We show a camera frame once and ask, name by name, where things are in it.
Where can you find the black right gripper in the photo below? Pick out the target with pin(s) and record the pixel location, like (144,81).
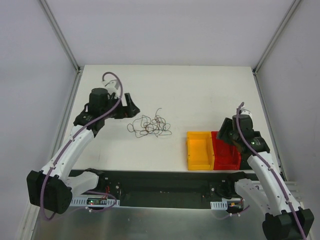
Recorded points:
(225,130)

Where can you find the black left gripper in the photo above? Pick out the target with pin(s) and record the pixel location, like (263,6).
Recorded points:
(124,110)

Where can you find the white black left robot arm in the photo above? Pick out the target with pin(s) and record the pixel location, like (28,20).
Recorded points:
(52,188)

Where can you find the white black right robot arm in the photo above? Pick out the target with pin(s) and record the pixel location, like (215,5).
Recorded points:
(283,218)

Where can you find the red plastic bin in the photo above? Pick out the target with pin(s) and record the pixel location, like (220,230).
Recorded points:
(226,157)

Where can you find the black plastic bin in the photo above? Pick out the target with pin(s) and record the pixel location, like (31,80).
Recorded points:
(244,161)

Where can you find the yellow plastic bin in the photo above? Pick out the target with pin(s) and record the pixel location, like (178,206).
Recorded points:
(200,152)

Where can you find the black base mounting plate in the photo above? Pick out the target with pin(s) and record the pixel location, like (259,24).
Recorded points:
(155,189)

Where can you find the metal front panel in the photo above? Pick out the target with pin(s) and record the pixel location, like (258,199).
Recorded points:
(133,223)

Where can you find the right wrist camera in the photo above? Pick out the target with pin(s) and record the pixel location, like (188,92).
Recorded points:
(244,111)

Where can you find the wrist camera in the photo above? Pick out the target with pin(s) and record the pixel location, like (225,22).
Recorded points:
(244,111)
(113,87)

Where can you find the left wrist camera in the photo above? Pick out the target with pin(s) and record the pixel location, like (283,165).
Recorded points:
(113,87)

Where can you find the left aluminium frame post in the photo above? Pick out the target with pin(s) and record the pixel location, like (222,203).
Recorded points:
(59,34)

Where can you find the aluminium frame post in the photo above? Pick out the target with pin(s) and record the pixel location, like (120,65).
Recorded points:
(277,34)
(59,34)

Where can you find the right white cable duct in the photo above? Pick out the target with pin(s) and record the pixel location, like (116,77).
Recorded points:
(219,205)

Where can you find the white cable duct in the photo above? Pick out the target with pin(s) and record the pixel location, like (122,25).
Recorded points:
(84,201)
(219,205)

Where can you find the right aluminium frame post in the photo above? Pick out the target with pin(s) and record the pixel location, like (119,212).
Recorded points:
(277,34)

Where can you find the left white cable duct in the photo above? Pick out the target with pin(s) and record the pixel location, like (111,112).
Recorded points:
(84,201)

